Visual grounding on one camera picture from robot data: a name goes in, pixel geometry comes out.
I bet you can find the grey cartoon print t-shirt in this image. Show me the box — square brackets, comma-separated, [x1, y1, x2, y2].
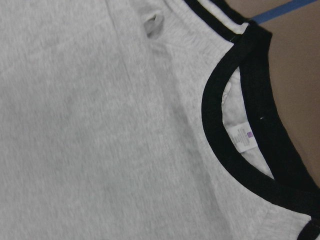
[0, 0, 320, 240]

